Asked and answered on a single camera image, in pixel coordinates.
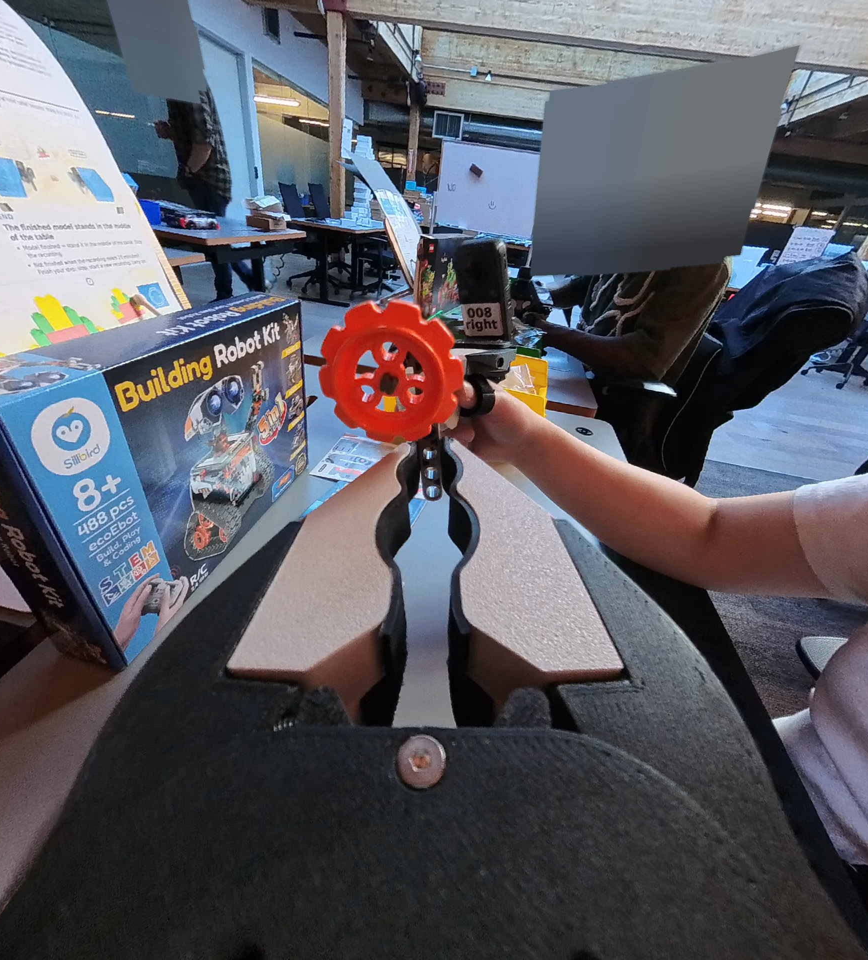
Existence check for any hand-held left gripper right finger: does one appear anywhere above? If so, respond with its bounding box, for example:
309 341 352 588
447 444 626 729

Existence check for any colourful toy box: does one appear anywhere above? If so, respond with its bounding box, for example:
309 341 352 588
413 234 473 312

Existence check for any wooden worktable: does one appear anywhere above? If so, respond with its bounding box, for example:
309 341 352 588
150 221 308 301

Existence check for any white leaflet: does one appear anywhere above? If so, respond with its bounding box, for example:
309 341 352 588
310 437 399 483

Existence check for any dark jacket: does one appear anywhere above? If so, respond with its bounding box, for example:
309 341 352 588
707 251 868 451

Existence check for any blue robot kit box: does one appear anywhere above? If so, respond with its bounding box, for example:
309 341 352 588
0 294 309 671

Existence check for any yellow storage bin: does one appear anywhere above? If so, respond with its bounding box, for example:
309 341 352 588
507 354 550 416

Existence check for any orange gear with grey beam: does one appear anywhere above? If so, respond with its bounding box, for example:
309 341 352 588
319 298 467 502

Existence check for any wooden post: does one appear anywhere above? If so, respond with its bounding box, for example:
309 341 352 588
326 11 348 219

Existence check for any whiteboard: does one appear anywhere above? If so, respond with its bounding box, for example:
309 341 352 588
434 140 542 237

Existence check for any person's right forearm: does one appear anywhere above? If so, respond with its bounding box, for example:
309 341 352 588
542 416 829 601

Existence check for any tilted white poster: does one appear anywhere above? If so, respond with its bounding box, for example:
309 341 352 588
340 153 424 290

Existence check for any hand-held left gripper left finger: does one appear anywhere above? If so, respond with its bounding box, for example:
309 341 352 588
225 442 417 729

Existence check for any white instruction poster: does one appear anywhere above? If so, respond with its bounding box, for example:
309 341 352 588
0 0 182 361

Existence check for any person's right hand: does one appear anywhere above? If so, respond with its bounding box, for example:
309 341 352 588
450 390 557 468

